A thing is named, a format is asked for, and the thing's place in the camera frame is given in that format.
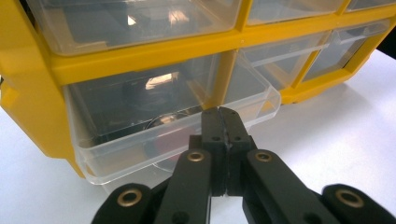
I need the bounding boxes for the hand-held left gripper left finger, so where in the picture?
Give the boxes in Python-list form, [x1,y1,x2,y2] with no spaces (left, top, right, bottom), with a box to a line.
[188,106,228,198]

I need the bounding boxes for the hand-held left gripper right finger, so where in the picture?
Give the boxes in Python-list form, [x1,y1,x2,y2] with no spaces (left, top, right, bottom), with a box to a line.
[219,106,259,197]

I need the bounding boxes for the round red-topped metal tin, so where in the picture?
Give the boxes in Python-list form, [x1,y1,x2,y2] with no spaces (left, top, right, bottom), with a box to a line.
[144,112,207,173]

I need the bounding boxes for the clear plastic drawer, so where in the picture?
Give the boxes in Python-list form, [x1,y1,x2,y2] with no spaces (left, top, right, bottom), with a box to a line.
[64,52,282,187]

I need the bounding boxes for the yellow and black organizer cabinet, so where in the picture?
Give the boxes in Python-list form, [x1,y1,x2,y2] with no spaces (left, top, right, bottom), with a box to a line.
[0,0,396,180]

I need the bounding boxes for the grid of transparent organizer bins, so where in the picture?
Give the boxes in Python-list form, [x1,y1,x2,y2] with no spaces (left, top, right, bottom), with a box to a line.
[26,0,396,91]

